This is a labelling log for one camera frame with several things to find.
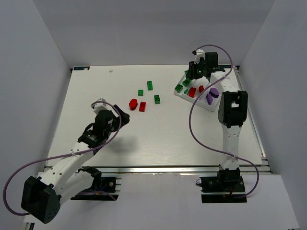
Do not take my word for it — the green long lego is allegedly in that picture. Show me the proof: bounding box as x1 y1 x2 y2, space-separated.
147 81 153 91
182 78 191 87

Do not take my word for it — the red round lego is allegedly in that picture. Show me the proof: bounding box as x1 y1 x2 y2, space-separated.
129 98 138 111

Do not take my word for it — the red square lego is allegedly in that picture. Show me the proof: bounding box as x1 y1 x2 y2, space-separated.
198 85 204 93

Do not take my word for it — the green square lego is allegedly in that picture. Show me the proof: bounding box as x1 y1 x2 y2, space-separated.
175 84 183 93

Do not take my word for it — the small red lego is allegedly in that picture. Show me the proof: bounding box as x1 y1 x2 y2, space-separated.
188 87 196 98

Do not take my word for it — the red rectangular lego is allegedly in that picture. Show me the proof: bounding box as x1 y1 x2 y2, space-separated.
139 102 146 112

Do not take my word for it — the purple round lego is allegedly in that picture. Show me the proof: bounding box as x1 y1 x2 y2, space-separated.
209 87 220 98

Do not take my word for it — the green long lego top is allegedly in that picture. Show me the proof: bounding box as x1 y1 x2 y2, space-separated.
147 81 153 91

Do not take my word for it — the purple small lego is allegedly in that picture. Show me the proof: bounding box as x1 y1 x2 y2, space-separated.
206 93 213 105

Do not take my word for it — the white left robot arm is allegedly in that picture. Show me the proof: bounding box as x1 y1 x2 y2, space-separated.
21 105 130 224

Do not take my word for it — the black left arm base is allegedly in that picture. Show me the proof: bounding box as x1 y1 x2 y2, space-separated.
71 166 121 201

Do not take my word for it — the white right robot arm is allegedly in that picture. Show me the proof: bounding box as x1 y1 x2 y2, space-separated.
187 48 248 171

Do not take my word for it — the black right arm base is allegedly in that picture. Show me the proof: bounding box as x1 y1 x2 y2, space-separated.
195 168 247 204

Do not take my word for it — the white divided tray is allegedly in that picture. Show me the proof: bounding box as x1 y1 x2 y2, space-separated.
173 69 223 113

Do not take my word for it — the green lego centre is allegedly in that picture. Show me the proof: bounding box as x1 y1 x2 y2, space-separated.
154 95 161 104

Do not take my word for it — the blue table label left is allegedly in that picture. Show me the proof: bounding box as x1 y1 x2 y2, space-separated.
73 66 90 71

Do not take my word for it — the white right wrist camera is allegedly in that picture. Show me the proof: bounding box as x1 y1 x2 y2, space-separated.
192 49 205 64

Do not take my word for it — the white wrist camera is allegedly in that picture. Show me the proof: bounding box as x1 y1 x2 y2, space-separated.
91 98 111 115
192 49 205 64

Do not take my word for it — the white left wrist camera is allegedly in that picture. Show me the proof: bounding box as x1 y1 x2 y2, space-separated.
91 98 111 115

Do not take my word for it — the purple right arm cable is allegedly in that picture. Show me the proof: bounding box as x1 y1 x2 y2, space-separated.
188 45 260 198

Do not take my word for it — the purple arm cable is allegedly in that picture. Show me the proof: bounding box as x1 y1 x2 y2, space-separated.
188 45 260 198
2 101 123 215

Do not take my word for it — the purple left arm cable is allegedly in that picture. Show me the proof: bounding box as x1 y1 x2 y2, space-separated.
2 101 123 215

